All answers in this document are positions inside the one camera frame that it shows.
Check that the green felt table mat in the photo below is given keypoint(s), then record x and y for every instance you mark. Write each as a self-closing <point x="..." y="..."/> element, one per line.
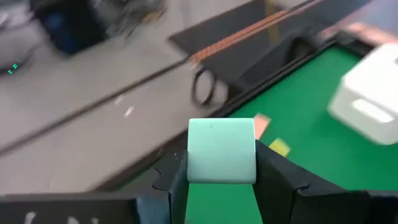
<point x="311" y="155"/>

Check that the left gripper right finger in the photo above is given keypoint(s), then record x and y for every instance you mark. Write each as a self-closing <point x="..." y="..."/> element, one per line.
<point x="311" y="202"/>

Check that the black hazard-striped floor mat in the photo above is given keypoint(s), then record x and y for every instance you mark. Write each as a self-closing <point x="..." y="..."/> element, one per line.
<point x="217" y="34"/>

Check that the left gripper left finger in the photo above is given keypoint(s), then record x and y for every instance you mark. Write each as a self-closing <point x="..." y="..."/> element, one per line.
<point x="93" y="208"/>

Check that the white plastic bin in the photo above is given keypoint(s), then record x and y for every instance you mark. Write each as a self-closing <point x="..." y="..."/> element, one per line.
<point x="370" y="93"/>

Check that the mint green block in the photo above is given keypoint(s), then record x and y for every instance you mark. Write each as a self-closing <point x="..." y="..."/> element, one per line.
<point x="221" y="151"/>

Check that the black aluminium table frame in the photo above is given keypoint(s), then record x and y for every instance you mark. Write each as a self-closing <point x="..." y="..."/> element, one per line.
<point x="264" y="88"/>

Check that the white floor scrap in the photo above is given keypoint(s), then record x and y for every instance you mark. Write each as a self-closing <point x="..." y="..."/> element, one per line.
<point x="129" y="111"/>

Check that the grey device with green lights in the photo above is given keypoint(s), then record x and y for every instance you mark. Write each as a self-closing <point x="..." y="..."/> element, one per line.
<point x="18" y="40"/>

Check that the dark equipment pile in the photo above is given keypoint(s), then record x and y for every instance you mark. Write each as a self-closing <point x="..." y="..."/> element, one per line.
<point x="74" y="28"/>

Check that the yellow block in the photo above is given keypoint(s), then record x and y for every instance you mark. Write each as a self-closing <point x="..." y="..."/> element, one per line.
<point x="280" y="147"/>

